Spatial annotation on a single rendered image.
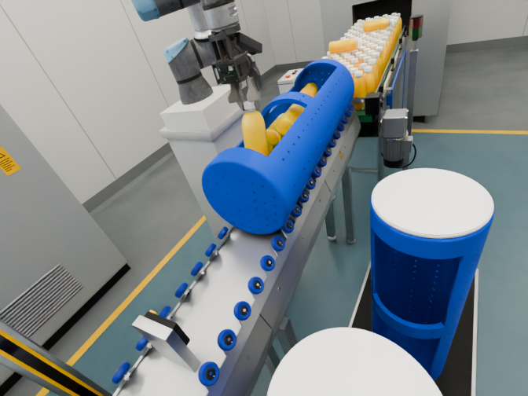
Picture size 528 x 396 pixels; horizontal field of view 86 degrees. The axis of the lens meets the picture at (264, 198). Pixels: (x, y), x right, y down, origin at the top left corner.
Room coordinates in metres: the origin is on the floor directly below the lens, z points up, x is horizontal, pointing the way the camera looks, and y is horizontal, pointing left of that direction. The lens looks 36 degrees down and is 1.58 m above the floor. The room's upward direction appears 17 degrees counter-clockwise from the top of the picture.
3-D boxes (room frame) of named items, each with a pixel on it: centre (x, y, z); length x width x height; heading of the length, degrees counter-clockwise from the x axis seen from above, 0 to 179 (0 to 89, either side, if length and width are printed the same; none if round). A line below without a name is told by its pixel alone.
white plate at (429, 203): (0.53, -0.41, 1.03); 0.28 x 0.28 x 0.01
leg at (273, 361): (0.64, 0.18, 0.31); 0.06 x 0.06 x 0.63; 54
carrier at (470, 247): (0.53, -0.41, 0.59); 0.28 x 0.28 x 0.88
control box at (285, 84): (1.78, -0.37, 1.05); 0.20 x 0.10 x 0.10; 144
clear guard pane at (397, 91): (1.80, -1.08, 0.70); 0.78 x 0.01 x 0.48; 144
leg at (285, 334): (0.55, 0.07, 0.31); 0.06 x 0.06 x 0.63; 54
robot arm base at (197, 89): (1.35, 0.16, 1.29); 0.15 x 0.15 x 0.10
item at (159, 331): (0.37, 0.29, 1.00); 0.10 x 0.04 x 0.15; 54
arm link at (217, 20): (0.79, -0.03, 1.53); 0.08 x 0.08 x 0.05
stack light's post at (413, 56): (1.54, -1.00, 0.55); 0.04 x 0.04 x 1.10; 54
